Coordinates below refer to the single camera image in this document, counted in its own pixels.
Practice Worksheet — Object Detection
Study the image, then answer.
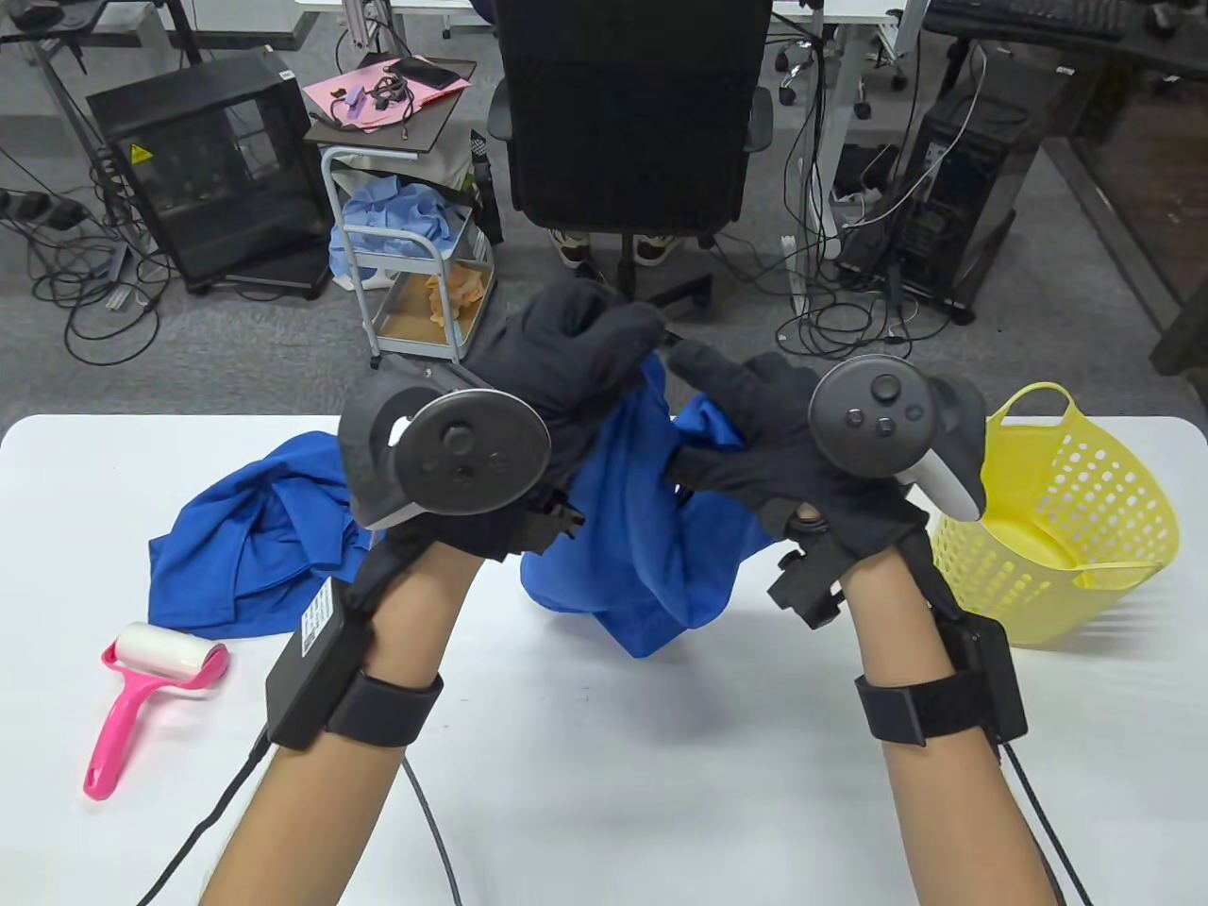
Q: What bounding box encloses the person's right hand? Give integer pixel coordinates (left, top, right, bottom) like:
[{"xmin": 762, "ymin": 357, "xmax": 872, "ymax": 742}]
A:
[{"xmin": 665, "ymin": 338, "xmax": 935, "ymax": 569}]

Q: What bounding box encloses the person's left hand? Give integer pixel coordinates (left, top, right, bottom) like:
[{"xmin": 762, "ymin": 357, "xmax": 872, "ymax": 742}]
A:
[{"xmin": 382, "ymin": 278, "xmax": 666, "ymax": 567}]

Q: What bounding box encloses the blue t-shirt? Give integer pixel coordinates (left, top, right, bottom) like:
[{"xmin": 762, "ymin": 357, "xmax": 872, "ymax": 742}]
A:
[
  {"xmin": 519, "ymin": 354, "xmax": 775, "ymax": 662},
  {"xmin": 148, "ymin": 430, "xmax": 388, "ymax": 641}
]

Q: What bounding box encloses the pink lint roller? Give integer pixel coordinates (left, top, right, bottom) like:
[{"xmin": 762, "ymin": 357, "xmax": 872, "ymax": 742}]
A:
[{"xmin": 82, "ymin": 622, "xmax": 231, "ymax": 802}]

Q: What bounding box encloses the person's right forearm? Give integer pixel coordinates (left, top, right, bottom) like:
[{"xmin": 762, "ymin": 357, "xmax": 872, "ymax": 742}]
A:
[{"xmin": 840, "ymin": 547, "xmax": 1058, "ymax": 906}]

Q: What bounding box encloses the person's left forearm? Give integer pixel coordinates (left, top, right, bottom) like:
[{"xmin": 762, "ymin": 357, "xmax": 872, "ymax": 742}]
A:
[{"xmin": 198, "ymin": 543, "xmax": 487, "ymax": 906}]

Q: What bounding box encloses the black and white controller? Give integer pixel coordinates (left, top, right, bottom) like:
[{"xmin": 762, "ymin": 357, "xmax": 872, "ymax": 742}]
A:
[
  {"xmin": 808, "ymin": 354, "xmax": 988, "ymax": 522},
  {"xmin": 338, "ymin": 370, "xmax": 552, "ymax": 531}
]

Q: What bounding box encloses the orange cloth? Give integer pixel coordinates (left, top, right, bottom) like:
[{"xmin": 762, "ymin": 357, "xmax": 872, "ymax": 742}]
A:
[{"xmin": 425, "ymin": 264, "xmax": 494, "ymax": 331}]

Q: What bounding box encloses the white power strip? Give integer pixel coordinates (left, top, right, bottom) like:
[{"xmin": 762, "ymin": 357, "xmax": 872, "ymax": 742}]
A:
[{"xmin": 781, "ymin": 236, "xmax": 809, "ymax": 317}]

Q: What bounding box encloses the white rolling cart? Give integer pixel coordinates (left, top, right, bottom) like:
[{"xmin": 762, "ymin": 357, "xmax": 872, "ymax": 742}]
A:
[{"xmin": 321, "ymin": 142, "xmax": 496, "ymax": 378}]

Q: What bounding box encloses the light blue cloth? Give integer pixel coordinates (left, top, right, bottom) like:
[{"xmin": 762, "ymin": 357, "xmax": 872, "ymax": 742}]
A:
[{"xmin": 328, "ymin": 179, "xmax": 473, "ymax": 292}]

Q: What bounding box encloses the black office chair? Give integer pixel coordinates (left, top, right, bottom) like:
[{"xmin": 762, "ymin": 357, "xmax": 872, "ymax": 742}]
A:
[{"xmin": 489, "ymin": 0, "xmax": 775, "ymax": 317}]

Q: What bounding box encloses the black square board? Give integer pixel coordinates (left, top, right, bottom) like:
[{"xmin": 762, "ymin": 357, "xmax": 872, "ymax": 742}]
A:
[{"xmin": 304, "ymin": 57, "xmax": 478, "ymax": 157}]

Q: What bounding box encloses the black sensor box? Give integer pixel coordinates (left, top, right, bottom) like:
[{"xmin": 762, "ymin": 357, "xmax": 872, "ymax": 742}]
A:
[
  {"xmin": 264, "ymin": 578, "xmax": 352, "ymax": 753},
  {"xmin": 930, "ymin": 604, "xmax": 1030, "ymax": 742}
]

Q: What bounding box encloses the black computer tower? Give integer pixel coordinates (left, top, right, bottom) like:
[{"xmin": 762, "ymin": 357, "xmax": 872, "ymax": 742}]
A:
[{"xmin": 838, "ymin": 42, "xmax": 1072, "ymax": 327}]

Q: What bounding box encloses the yellow perforated plastic basket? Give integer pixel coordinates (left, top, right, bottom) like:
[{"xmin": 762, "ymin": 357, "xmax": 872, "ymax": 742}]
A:
[{"xmin": 929, "ymin": 381, "xmax": 1183, "ymax": 648}]

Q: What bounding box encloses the white desk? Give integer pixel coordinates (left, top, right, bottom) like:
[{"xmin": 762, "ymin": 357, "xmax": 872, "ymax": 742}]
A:
[{"xmin": 294, "ymin": 0, "xmax": 902, "ymax": 317}]

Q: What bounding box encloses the pink paper sheet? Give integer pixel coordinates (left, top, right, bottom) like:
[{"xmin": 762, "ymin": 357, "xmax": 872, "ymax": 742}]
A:
[{"xmin": 300, "ymin": 55, "xmax": 473, "ymax": 128}]

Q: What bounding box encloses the black glass computer case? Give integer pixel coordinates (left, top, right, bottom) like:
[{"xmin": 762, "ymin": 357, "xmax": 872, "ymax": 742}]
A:
[{"xmin": 85, "ymin": 47, "xmax": 333, "ymax": 295}]

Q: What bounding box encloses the black keyboard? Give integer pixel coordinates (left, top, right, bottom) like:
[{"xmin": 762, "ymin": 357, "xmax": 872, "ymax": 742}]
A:
[{"xmin": 930, "ymin": 0, "xmax": 1129, "ymax": 41}]

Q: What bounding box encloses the black power strip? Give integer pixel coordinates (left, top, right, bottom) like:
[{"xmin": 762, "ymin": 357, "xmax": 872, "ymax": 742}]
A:
[{"xmin": 0, "ymin": 189, "xmax": 86, "ymax": 230}]

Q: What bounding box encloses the black desk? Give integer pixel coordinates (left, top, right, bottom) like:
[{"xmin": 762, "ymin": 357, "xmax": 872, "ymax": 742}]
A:
[{"xmin": 920, "ymin": 0, "xmax": 1208, "ymax": 377}]

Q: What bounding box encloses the tangle of black floor cables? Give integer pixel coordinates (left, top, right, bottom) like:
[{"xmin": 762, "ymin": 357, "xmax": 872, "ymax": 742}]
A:
[
  {"xmin": 776, "ymin": 38, "xmax": 954, "ymax": 364},
  {"xmin": 0, "ymin": 142, "xmax": 176, "ymax": 367}
]

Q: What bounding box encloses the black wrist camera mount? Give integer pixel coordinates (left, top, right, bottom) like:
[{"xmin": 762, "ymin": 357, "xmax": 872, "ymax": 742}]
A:
[
  {"xmin": 767, "ymin": 528, "xmax": 850, "ymax": 630},
  {"xmin": 514, "ymin": 486, "xmax": 586, "ymax": 560}
]

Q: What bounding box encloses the black wrist strap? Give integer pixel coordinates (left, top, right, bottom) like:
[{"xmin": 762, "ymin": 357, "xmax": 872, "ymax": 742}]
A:
[
  {"xmin": 326, "ymin": 668, "xmax": 445, "ymax": 751},
  {"xmin": 854, "ymin": 675, "xmax": 1001, "ymax": 747}
]

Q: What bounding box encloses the black cable bundle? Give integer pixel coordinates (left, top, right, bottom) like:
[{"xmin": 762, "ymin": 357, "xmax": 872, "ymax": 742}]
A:
[{"xmin": 363, "ymin": 74, "xmax": 418, "ymax": 126}]

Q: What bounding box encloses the aluminium frame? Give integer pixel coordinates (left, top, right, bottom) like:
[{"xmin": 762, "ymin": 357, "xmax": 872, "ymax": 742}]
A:
[{"xmin": 340, "ymin": 0, "xmax": 402, "ymax": 56}]

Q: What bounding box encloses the grey cable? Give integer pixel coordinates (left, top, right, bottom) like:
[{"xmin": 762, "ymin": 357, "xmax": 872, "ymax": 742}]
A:
[{"xmin": 401, "ymin": 755, "xmax": 463, "ymax": 906}]

